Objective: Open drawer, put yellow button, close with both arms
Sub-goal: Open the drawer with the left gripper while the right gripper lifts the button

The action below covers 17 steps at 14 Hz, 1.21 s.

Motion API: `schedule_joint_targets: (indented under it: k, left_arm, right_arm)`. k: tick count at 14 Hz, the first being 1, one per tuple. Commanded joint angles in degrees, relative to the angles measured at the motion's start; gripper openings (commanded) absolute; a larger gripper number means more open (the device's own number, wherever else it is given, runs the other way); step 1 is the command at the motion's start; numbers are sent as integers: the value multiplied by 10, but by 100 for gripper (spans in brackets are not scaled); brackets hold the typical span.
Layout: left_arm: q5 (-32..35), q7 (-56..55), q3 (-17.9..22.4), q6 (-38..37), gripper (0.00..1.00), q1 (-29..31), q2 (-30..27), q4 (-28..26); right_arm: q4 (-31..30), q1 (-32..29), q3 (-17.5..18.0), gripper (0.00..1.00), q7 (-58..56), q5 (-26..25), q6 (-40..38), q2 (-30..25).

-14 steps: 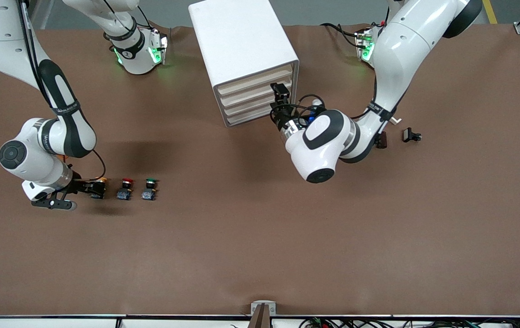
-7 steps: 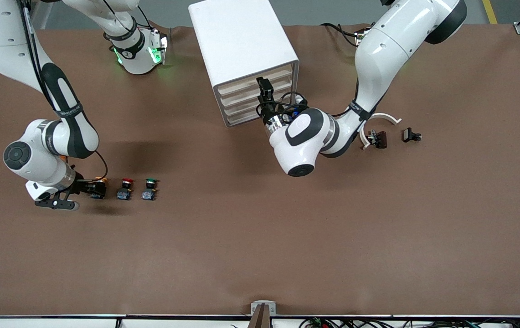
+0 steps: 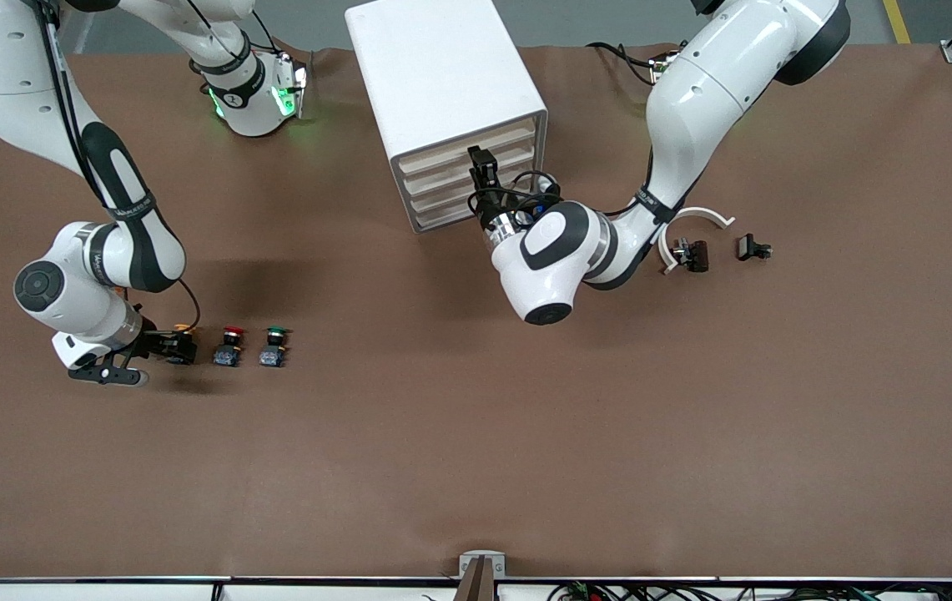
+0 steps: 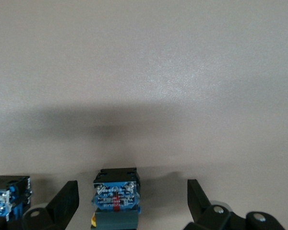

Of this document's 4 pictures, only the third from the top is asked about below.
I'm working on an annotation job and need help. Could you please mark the red push button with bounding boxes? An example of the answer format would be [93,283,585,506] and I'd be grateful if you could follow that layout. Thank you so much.
[214,326,246,368]

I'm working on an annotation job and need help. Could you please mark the green push button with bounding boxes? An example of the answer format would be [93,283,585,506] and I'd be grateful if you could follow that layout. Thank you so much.
[259,326,292,369]

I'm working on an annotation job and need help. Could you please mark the dark brown connector block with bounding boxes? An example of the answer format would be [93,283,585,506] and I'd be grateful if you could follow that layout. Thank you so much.
[672,238,710,274]

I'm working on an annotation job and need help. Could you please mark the brown table cover mat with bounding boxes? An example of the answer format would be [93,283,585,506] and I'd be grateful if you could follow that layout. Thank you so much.
[0,42,952,581]

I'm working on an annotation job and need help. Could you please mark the brown strip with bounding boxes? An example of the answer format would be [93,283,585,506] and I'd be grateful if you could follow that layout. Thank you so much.
[455,558,497,601]

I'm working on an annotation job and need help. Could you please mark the black left base cable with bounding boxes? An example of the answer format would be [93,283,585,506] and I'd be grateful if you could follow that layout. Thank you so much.
[587,40,662,84]

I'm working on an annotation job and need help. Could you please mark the black base cable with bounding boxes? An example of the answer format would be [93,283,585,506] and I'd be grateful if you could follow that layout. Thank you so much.
[246,8,278,55]
[587,40,662,84]

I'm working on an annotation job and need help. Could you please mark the white curved plastic ring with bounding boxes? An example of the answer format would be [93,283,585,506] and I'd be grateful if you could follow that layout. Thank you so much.
[659,206,737,276]

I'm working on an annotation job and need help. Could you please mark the black right base cable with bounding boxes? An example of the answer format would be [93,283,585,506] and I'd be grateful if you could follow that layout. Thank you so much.
[246,8,278,55]

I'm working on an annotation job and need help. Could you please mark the grey metal bracket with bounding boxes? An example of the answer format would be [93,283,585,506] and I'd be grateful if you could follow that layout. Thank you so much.
[459,551,506,578]

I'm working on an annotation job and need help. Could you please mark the black cable bundle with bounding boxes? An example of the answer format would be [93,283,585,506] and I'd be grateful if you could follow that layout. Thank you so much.
[547,582,952,601]

